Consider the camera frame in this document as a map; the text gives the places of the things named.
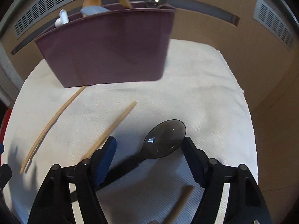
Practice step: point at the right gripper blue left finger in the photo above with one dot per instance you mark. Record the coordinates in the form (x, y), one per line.
(102, 159)

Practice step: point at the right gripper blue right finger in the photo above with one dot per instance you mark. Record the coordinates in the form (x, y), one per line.
(197, 161)

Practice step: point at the small white ball-end scoop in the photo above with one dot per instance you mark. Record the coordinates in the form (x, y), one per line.
(58, 22)

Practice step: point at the white plastic spoon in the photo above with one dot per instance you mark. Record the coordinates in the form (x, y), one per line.
(63, 16)

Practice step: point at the wooden spoon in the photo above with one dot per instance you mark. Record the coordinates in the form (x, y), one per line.
(89, 3)

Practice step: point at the cream table cloth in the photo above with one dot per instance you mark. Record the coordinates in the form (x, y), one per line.
(198, 87)

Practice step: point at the maroon plastic utensil holder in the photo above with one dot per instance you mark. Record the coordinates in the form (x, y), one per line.
(117, 46)

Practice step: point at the small grey vent grille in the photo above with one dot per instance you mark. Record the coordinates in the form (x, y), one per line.
(268, 18)

